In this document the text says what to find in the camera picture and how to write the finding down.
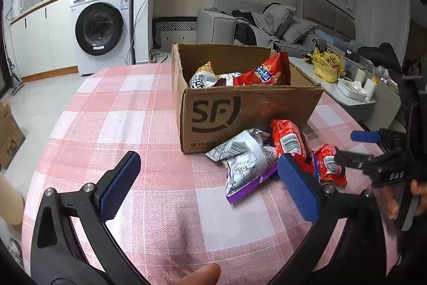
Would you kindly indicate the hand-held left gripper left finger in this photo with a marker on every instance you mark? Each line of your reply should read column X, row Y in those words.
column 120, row 184

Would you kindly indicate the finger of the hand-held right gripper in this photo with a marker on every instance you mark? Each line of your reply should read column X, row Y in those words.
column 365, row 136
column 353, row 158

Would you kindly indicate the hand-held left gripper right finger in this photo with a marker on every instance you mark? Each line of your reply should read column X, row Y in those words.
column 297, row 188

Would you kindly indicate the small red snack packet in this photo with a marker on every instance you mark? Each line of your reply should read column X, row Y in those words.
column 328, row 164

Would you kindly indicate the red white-label snack packet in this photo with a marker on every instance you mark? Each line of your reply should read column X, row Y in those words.
column 288, row 138

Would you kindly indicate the silver purple snack packet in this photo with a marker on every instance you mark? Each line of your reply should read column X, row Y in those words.
column 247, row 171
column 233, row 144

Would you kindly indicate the brown cardboard box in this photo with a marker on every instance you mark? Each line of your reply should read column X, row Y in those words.
column 253, row 104

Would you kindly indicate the large red chip bag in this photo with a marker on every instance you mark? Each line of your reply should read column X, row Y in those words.
column 263, row 73

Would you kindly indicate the cream cake snack packet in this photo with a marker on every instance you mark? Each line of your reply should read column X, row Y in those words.
column 230, row 77

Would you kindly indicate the white brown snack bag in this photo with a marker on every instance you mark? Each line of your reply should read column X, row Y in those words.
column 201, row 78

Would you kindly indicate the person's right hand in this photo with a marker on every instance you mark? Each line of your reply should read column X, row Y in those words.
column 393, row 205

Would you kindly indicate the person's left hand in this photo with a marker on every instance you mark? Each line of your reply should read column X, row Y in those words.
column 200, row 275

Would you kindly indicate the white coffee table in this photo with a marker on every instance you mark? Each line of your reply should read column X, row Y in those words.
column 380, row 104

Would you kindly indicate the white bowl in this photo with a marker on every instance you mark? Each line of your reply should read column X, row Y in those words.
column 350, row 91

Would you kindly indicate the pink plaid tablecloth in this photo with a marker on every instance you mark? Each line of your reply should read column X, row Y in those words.
column 133, row 111

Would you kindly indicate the yellow plastic bag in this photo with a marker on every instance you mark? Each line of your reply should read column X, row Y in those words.
column 328, row 66

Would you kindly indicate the black jacket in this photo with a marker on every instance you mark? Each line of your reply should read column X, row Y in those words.
column 383, row 56

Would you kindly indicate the blue cloth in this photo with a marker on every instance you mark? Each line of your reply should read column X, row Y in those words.
column 323, row 36

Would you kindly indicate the printed cardboard floor box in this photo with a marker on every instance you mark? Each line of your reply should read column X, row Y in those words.
column 8, row 138

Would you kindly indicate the grey pillow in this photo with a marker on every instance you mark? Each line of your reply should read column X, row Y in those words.
column 298, row 31

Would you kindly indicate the white plastic bag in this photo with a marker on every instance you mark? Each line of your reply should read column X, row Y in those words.
column 160, row 56

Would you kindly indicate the upright vacuum cleaner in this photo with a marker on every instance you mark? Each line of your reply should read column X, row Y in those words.
column 15, row 81

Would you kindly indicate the white washing machine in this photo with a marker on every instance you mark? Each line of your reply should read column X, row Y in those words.
column 100, row 28

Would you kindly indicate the black clothing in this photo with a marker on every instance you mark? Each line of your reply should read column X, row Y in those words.
column 245, row 33

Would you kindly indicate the black patterned low panel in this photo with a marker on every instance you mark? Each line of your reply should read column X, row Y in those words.
column 173, row 33

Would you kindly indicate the white kitchen base cabinets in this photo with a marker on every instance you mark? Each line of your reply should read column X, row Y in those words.
column 36, row 38

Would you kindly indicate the grey sofa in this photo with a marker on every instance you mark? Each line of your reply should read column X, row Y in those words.
column 213, row 28

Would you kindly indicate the white electric kettle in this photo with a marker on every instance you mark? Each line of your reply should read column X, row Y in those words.
column 18, row 6

